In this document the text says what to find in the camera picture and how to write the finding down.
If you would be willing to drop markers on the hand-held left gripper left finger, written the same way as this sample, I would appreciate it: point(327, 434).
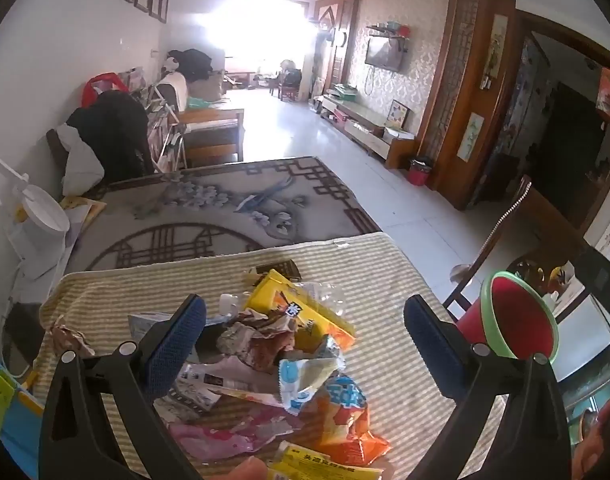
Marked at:
point(177, 340)

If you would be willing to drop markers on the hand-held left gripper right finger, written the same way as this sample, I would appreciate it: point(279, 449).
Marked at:
point(430, 340)

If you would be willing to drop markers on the red bin with green rim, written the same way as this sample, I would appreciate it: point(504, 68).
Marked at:
point(515, 315)

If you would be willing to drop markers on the orange snack bag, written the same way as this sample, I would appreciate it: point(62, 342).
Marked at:
point(345, 425)

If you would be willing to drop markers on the yellow snack wrapper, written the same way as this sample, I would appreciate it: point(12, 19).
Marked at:
point(305, 310)

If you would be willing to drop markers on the person's left hand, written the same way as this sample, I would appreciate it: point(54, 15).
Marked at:
point(247, 470)

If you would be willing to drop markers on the person's right hand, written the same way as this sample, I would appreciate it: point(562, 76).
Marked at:
point(602, 435)

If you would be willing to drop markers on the beige striped cloth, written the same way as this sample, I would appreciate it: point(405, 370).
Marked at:
point(385, 285)

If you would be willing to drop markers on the brown crumpled paper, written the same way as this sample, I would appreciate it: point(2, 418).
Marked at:
point(260, 345)

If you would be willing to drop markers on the pink plastic wrapper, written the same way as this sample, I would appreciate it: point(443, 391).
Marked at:
point(220, 435)

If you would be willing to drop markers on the small crumpled wrapper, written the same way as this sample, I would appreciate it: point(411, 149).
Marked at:
point(70, 335)

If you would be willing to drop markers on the wooden chair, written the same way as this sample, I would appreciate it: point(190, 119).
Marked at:
point(490, 245)

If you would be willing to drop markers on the dark flat wrapper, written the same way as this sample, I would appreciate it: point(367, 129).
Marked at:
point(277, 270)

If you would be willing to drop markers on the blue and white wrapper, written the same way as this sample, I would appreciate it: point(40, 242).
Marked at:
point(300, 380)

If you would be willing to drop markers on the grey patterned blanket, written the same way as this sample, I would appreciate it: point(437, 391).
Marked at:
point(210, 215)

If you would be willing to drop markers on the yellow paper sheet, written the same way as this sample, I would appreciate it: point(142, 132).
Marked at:
point(82, 210)

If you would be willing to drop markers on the yellow printed packet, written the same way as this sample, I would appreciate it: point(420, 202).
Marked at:
point(325, 465)

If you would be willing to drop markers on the small red floor bin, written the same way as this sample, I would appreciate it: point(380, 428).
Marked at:
point(420, 172)

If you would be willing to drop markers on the blue box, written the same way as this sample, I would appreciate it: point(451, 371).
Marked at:
point(15, 410)

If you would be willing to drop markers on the white desk lamp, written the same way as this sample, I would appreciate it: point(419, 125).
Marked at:
point(40, 210)

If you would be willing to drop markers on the white cloth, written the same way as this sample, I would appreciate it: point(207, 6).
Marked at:
point(82, 165)

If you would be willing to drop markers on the short scroll picture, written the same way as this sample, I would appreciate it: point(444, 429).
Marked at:
point(471, 135)

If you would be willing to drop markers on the metal book rack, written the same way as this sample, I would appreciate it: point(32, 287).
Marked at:
point(162, 130)

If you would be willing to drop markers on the wooden sofa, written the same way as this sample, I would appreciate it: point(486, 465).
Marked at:
point(215, 130)

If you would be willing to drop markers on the black jacket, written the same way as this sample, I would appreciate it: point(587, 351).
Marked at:
point(115, 130)

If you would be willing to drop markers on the colourful framed picture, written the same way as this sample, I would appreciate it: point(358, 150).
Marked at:
point(398, 114)

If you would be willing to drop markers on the wooden television cabinet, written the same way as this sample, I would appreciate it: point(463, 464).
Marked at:
point(365, 120)

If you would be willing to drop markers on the red bag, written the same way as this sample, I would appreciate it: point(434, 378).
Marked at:
point(92, 87)

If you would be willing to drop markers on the black cloth pile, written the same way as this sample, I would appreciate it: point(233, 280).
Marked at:
point(192, 62)

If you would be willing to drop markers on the tall scroll picture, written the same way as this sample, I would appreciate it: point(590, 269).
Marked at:
point(498, 45)

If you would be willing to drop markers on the wall television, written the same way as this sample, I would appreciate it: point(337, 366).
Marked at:
point(382, 54)

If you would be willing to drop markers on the red wall decoration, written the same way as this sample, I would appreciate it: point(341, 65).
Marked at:
point(608, 95)

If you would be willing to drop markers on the wall shelf with bowls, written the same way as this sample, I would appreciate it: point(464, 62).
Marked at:
point(387, 30)

